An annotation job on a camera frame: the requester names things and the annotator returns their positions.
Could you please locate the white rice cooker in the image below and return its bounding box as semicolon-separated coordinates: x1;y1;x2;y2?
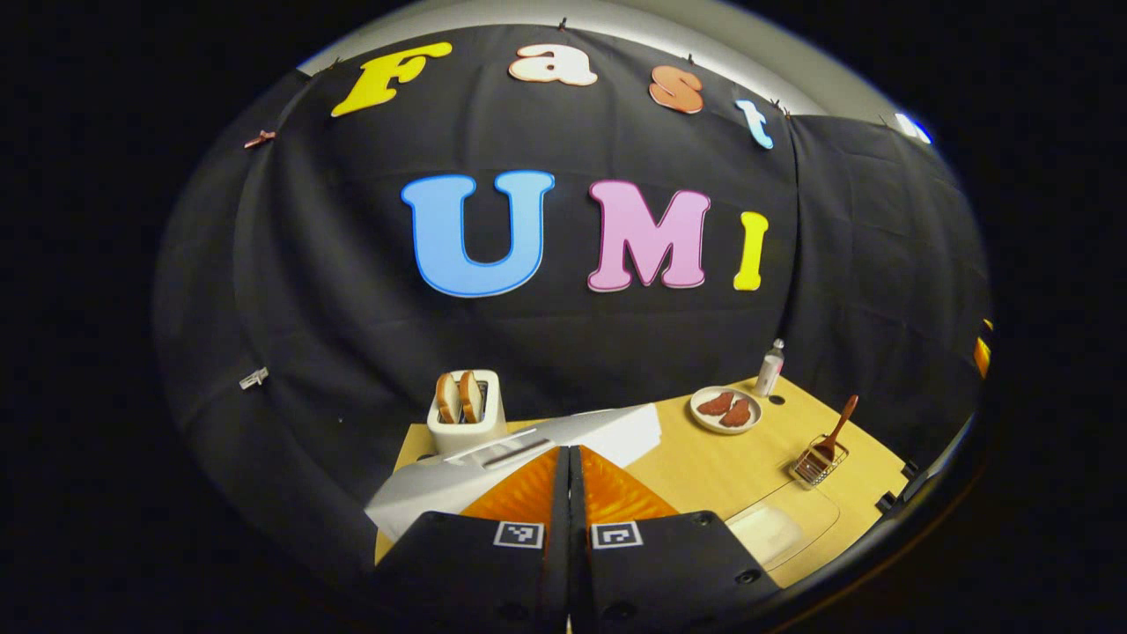
365;403;663;542

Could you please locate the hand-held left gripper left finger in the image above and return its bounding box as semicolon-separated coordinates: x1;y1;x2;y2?
374;445;571;634

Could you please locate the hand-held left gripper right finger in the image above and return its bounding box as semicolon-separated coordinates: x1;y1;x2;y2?
571;445;783;634

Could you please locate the white rice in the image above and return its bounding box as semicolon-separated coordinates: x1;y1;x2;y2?
729;506;804;564

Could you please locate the white toaster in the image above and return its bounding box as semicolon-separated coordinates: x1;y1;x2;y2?
426;369;509;456

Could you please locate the black backdrop cloth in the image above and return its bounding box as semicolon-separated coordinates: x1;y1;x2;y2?
154;25;994;573

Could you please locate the clear bottle with pink label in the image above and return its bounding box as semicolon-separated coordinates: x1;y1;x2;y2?
754;338;786;398

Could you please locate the metal wire chopstick holder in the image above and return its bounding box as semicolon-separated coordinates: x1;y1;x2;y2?
790;436;851;490

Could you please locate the white round plate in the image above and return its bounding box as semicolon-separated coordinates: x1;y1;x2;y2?
689;386;763;436

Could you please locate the brown wooden spoon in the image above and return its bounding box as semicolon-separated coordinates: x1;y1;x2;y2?
808;394;859;465

